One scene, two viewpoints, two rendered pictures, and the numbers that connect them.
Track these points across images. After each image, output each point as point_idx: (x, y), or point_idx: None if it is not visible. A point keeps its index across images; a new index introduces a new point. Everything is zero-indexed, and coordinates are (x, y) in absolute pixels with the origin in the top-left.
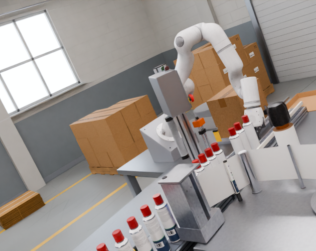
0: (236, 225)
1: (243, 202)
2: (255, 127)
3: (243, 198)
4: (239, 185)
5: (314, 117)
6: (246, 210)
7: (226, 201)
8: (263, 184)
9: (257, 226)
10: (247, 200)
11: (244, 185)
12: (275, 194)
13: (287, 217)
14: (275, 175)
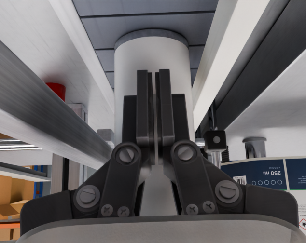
0: (237, 154)
1: (233, 146)
2: (133, 206)
3: (229, 144)
4: (230, 171)
5: None
6: (244, 149)
7: None
8: (267, 133)
9: (271, 153)
10: (241, 145)
11: (236, 163)
12: (297, 140)
13: None
14: None
